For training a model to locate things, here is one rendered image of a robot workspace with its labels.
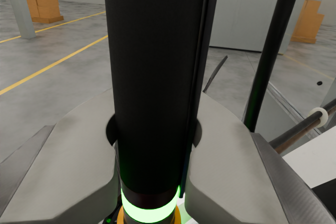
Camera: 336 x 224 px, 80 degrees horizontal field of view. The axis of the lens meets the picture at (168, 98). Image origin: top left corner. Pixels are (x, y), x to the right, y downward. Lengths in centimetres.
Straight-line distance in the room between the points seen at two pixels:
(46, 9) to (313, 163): 822
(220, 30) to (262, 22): 101
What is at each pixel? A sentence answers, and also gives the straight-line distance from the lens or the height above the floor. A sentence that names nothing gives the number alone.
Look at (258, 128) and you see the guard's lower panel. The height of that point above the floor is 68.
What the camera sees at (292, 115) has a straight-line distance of 125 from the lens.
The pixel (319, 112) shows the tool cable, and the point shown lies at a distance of 38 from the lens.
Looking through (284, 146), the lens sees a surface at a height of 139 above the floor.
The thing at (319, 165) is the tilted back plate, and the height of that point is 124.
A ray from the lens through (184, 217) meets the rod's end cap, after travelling 19.
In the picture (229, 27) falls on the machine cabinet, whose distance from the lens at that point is 567.
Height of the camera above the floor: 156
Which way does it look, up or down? 31 degrees down
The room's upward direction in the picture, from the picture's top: 4 degrees clockwise
